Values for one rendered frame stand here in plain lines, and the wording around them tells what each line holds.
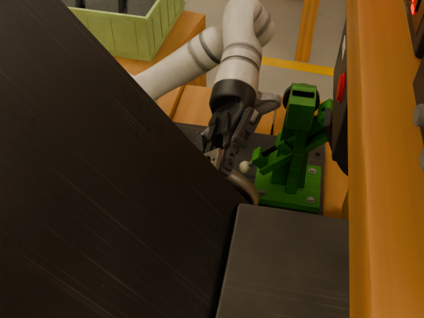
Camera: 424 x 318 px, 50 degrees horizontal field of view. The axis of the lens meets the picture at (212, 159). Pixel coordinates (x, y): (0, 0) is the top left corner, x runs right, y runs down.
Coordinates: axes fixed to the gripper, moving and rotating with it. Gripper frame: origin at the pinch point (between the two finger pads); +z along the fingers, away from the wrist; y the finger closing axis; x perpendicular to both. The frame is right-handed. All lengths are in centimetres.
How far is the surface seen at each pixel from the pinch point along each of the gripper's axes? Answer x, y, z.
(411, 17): -14.7, 38.3, 5.7
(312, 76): 134, -103, -161
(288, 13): 133, -133, -237
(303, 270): 3.7, 15.6, 16.4
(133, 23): 1, -65, -73
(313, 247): 5.1, 15.6, 13.0
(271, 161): 23.8, -13.4, -17.0
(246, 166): 22.5, -19.8, -16.6
